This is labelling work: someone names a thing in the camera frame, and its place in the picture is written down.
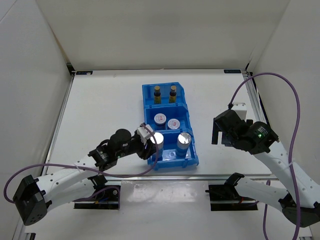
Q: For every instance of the silver-lid white jar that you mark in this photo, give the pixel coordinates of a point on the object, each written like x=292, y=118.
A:
x=184, y=140
x=159, y=140

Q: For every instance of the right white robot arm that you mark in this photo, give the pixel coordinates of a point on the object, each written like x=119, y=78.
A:
x=299, y=199

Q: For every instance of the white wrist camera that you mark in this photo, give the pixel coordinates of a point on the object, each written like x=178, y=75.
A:
x=145, y=133
x=241, y=109

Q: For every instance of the left blue corner label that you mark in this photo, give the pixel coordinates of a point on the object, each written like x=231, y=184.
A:
x=84, y=73

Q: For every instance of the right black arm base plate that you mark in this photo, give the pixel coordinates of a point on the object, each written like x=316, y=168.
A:
x=225, y=198

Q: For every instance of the blue three-compartment plastic bin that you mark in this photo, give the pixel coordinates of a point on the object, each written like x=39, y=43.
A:
x=178, y=110

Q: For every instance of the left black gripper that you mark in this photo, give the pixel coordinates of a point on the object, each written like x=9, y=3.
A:
x=145, y=153

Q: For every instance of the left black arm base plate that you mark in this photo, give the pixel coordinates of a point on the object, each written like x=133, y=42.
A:
x=108, y=198

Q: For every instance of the right blue corner label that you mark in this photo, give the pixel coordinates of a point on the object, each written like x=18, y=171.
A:
x=232, y=71

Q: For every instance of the blue corner label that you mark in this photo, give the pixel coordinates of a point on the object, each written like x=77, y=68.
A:
x=84, y=73
x=232, y=71

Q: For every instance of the red-label lid jar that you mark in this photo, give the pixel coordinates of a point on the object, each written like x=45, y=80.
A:
x=173, y=124
x=160, y=121

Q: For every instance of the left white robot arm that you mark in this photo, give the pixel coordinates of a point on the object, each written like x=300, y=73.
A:
x=85, y=179

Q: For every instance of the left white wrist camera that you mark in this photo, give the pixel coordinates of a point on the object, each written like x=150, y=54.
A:
x=145, y=133

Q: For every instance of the brown bottle yellow label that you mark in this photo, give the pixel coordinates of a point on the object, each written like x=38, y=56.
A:
x=172, y=94
x=157, y=95

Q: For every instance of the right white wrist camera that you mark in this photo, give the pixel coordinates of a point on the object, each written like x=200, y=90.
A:
x=241, y=109

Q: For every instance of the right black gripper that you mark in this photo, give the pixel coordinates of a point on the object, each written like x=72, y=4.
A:
x=215, y=133

